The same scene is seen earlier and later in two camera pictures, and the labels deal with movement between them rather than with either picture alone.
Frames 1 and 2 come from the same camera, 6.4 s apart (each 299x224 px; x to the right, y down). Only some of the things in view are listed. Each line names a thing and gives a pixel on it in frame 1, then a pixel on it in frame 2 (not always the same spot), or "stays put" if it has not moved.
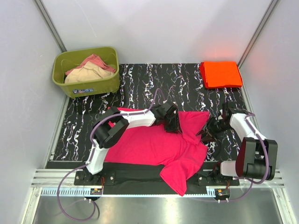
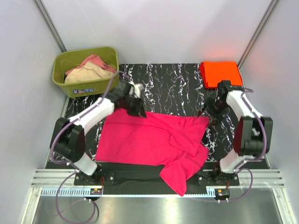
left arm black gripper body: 171,122 -> 133,105
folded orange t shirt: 219,74 stays put
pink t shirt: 181,155 stays put
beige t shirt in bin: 88,71 stays put
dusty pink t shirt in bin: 95,59 stays put
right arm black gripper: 209,127 -> 214,116
